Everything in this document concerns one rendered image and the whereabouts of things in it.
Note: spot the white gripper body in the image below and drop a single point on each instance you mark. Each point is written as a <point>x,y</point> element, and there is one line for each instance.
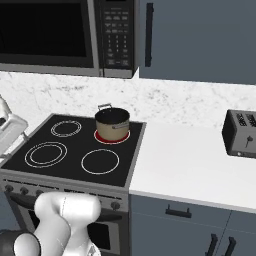
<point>10,131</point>

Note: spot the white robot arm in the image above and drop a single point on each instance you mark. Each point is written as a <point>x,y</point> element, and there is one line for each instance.
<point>66,213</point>

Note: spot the black stove knob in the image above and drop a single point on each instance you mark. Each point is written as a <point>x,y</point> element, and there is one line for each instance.
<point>115,205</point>
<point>39,193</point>
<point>24,190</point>
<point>9,188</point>

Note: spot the black glass-top stove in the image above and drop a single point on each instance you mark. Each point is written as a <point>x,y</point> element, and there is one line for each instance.
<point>76,156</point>

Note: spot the black microwave door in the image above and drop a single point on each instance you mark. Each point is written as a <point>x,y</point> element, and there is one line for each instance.
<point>43,30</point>

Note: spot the oven door with window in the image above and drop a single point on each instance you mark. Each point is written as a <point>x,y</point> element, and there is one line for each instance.
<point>108,235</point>

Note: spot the stainless steel microwave oven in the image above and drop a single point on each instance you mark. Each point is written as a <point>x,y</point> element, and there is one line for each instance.
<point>116,36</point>

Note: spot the slate blue drawer front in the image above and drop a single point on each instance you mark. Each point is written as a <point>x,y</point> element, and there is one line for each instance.
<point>150,205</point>

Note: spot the slate blue base cupboard door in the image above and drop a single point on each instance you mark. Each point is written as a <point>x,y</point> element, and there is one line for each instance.
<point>166,238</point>
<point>245,233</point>

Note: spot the black toaster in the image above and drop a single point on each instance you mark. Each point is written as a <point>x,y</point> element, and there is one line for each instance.
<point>241,135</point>

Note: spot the slate blue wall cupboard door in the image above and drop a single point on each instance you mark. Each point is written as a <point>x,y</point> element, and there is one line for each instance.
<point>203,40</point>

